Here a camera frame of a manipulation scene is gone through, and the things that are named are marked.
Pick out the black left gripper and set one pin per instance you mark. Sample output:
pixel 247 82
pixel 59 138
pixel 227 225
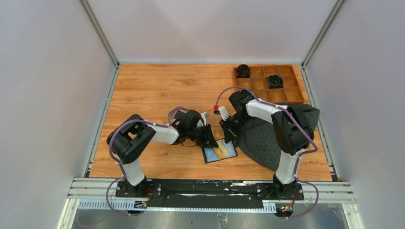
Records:
pixel 207 138

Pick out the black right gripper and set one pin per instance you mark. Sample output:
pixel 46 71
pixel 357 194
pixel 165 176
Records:
pixel 229 134

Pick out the black card holder wallet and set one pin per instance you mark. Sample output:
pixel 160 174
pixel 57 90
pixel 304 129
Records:
pixel 210 156

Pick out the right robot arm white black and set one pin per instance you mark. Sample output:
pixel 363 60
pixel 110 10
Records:
pixel 293 132

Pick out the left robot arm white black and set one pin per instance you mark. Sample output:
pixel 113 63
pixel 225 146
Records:
pixel 128 141

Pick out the dark grey dotted cloth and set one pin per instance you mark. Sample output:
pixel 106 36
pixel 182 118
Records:
pixel 257 140

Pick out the black rolled belt green pattern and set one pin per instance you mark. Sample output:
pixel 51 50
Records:
pixel 246 93

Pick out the black rolled belt top left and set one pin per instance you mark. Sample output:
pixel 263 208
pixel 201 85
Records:
pixel 242 71

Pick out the black rolled belt middle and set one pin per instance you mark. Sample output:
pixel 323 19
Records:
pixel 275 82

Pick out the wooden compartment tray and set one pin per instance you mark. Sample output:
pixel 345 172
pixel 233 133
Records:
pixel 291 92

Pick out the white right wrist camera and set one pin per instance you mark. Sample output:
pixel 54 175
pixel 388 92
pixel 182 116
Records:
pixel 221 111

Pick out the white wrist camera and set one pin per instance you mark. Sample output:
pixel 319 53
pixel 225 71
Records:
pixel 221 111
pixel 203 119

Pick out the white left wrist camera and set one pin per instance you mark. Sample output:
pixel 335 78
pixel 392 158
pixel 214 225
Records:
pixel 203 119

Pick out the aluminium frame rail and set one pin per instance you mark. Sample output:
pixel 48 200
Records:
pixel 95 188

